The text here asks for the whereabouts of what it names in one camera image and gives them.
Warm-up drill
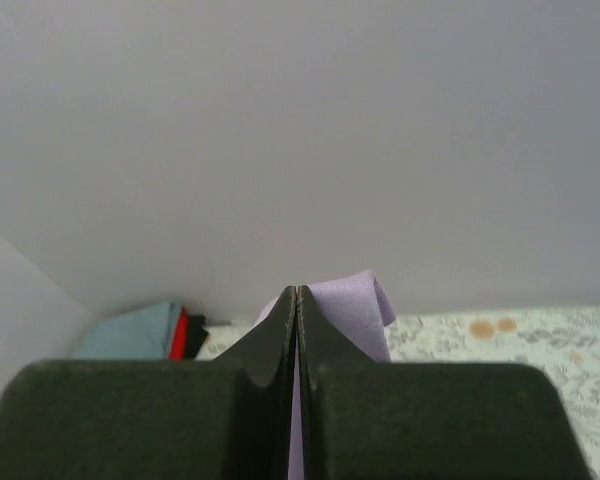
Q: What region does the floral table cloth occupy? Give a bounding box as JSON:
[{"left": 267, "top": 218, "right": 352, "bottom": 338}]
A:
[{"left": 194, "top": 304, "right": 600, "bottom": 480}]

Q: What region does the purple t shirt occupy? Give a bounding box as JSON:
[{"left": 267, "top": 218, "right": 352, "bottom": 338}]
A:
[{"left": 254, "top": 271, "right": 398, "bottom": 479}]

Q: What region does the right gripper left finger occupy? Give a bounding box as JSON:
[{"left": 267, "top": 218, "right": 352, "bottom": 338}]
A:
[{"left": 0, "top": 287, "right": 296, "bottom": 479}]

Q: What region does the folded red t shirt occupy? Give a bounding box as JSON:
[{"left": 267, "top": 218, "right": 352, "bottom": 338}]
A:
[{"left": 168, "top": 307, "right": 189, "bottom": 360}]

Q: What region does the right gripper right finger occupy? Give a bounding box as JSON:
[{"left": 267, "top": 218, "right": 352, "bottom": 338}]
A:
[{"left": 297, "top": 287, "right": 591, "bottom": 479}]

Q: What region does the folded grey-blue t shirt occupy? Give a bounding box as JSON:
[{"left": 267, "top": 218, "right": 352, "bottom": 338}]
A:
[{"left": 69, "top": 302, "right": 182, "bottom": 360}]

